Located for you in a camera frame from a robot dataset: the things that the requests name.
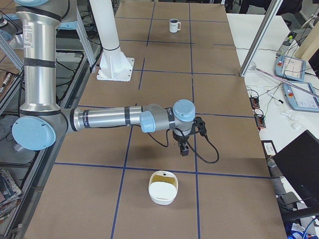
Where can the white ribbed HOME mug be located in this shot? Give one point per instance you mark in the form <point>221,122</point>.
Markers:
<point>174,25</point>

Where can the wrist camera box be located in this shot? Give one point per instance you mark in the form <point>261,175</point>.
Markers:
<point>198,126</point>

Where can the metal grabber stick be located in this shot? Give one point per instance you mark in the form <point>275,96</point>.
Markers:
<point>254,68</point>

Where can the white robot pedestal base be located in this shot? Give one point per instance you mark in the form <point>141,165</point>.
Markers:
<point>114,65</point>

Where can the far teach pendant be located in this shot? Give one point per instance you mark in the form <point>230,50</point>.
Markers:
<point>290,68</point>

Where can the orange circuit board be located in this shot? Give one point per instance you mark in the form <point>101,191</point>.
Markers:
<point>254,101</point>
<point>260,121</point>

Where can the aluminium frame post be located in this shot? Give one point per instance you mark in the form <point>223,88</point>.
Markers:
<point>265,24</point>

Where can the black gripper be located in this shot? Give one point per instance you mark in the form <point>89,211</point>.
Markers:
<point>179,138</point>

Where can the orange circuit board near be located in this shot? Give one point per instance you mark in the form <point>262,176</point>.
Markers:
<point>260,121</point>

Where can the black monitor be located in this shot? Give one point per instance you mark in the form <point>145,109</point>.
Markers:
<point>299,163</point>

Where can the stack of books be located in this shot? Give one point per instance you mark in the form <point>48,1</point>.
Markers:
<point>10,194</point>

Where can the white bowl container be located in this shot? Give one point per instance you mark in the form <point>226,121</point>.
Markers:
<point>163,187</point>

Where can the teach pendant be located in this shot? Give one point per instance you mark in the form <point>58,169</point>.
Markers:
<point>290,68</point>
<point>300,100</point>

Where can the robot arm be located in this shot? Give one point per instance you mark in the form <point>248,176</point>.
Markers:
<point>42,121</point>

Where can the orange circuit board far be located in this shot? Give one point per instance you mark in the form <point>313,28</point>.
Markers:
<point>254,101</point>

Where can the near teach pendant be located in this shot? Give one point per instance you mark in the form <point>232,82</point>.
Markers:
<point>300,100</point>

